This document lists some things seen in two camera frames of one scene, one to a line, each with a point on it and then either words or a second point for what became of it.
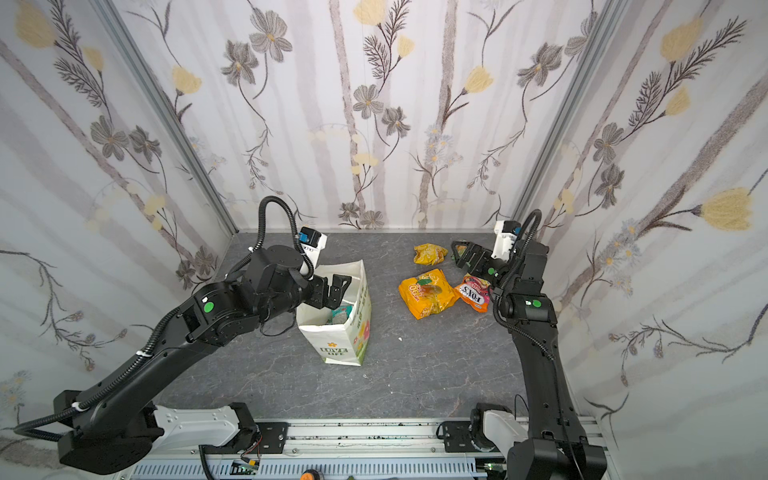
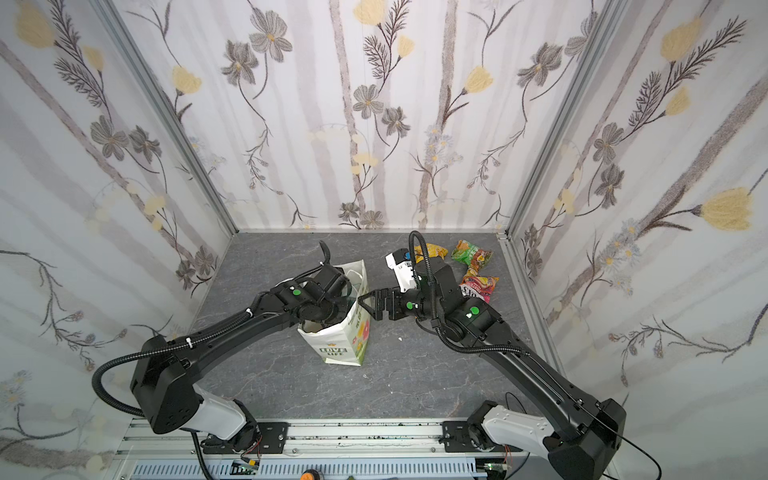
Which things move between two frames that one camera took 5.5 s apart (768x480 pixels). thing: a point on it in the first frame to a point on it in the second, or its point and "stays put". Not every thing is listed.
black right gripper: x=480 y=261 to x=389 y=304
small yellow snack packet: x=429 y=254 stays put
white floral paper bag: x=341 y=343 stays put
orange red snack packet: x=474 y=292 stays put
